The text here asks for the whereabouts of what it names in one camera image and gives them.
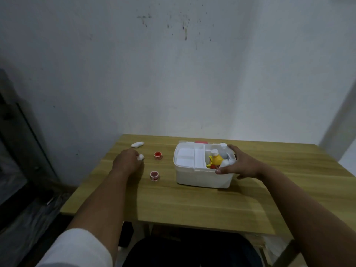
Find person's right hand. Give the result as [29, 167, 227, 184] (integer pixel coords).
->
[215, 144, 265, 180]

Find person's left hand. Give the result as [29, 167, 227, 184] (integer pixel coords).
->
[112, 148, 145, 175]

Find yellow bottle white cap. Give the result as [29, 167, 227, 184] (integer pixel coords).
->
[206, 149, 224, 168]

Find white first aid box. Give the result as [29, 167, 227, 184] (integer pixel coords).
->
[179, 140, 223, 146]
[173, 141, 237, 189]

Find person's left forearm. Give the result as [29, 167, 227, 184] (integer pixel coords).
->
[66, 168, 131, 264]

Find person's right forearm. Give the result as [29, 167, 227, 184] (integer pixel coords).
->
[258, 164, 356, 267]

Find person's white left sleeve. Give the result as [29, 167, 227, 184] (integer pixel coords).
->
[34, 228, 113, 267]

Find person's black trousers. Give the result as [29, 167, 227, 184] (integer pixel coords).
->
[122, 233, 262, 267]

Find wooden table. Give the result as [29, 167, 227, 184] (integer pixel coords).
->
[60, 133, 356, 267]

